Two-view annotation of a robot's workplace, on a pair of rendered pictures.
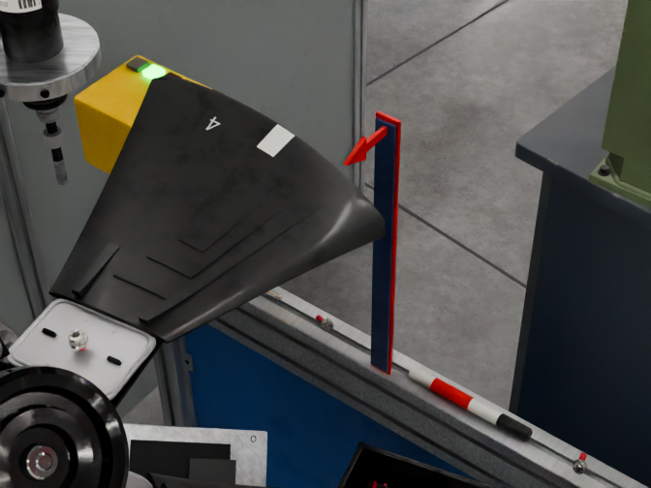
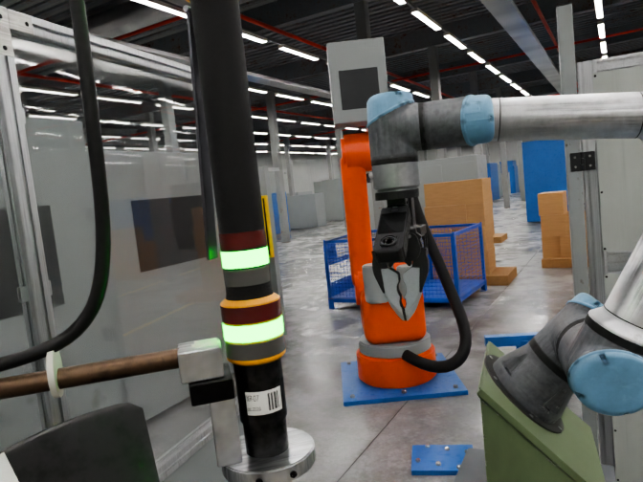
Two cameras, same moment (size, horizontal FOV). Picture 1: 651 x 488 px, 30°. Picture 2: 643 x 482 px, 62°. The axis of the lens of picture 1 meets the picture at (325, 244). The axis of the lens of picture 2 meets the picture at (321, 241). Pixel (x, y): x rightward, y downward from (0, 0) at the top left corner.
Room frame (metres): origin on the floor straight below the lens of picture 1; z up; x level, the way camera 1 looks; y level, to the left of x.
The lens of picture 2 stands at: (0.18, 0.21, 1.64)
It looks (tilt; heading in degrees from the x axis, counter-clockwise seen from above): 5 degrees down; 343
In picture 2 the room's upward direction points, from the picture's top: 6 degrees counter-clockwise
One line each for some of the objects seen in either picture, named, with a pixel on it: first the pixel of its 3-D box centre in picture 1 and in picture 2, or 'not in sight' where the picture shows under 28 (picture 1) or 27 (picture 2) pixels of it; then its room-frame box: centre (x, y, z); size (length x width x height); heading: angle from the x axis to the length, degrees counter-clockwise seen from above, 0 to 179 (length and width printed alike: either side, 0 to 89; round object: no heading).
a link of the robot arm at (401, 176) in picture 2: not in sight; (393, 178); (0.97, -0.16, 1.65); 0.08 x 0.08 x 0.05
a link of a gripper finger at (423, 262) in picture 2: not in sight; (413, 264); (0.94, -0.17, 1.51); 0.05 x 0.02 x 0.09; 53
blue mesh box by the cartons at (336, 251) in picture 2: not in sight; (371, 266); (7.32, -2.66, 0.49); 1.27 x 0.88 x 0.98; 134
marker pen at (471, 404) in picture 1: (469, 403); not in sight; (0.78, -0.14, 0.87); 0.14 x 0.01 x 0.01; 52
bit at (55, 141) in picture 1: (55, 147); not in sight; (0.56, 0.16, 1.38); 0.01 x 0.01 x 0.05
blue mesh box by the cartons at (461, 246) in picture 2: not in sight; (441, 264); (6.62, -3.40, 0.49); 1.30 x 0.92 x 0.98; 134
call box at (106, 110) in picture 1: (165, 138); not in sight; (1.02, 0.17, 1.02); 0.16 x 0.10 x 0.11; 52
